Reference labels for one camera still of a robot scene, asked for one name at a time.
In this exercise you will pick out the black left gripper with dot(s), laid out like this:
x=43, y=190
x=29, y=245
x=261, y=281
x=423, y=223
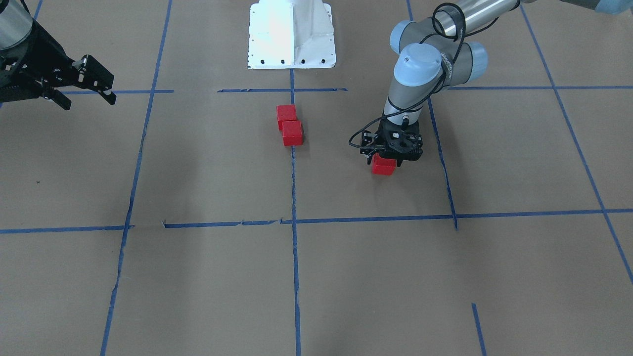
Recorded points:
x=368, y=146

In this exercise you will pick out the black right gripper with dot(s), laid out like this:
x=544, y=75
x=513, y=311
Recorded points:
x=35, y=55

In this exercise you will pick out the red cube block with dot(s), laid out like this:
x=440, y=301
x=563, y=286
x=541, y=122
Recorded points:
x=292, y=133
x=382, y=166
x=285, y=113

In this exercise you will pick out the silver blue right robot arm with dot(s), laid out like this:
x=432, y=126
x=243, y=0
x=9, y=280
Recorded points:
x=15, y=25

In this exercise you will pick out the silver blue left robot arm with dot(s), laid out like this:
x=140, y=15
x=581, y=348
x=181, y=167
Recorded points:
x=433, y=55

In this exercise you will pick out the white camera pedestal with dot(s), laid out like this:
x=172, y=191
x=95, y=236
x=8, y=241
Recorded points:
x=286, y=34

